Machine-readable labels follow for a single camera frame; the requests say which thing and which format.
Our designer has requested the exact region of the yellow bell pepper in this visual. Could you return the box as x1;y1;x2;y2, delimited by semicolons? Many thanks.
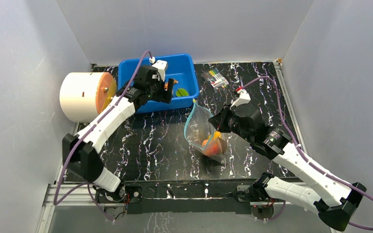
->
202;131;221;146

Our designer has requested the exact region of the clear zip top bag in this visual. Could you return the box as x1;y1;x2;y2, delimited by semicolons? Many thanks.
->
184;100;227;164

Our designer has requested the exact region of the round white brown slice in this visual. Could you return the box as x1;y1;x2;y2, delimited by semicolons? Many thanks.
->
216;137;227;154

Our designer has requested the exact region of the orange peach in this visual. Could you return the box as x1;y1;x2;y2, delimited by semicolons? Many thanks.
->
203;143;222;157

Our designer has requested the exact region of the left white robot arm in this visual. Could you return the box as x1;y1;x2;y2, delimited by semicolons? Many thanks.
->
62;60;174;202

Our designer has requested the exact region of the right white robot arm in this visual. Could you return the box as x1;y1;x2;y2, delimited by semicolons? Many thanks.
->
208;103;366;232

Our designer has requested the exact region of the green leaf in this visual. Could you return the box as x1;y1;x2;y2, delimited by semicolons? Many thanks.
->
175;88;189;97

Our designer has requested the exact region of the pack of coloured markers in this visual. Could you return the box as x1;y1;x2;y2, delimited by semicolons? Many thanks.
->
201;68;229;91

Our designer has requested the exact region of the white cylinder container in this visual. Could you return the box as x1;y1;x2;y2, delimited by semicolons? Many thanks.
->
59;72;117;123

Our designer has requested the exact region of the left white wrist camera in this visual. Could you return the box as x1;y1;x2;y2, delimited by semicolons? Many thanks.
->
149;57;168;82

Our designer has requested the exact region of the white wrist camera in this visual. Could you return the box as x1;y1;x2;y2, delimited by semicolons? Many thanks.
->
149;57;168;82
230;87;251;109

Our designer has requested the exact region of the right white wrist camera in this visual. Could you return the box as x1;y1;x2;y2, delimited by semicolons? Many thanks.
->
230;87;251;109

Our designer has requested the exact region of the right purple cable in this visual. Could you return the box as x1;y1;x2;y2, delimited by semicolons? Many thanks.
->
237;76;373;231

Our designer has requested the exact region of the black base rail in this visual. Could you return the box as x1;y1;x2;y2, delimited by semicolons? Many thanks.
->
122;177;275;216

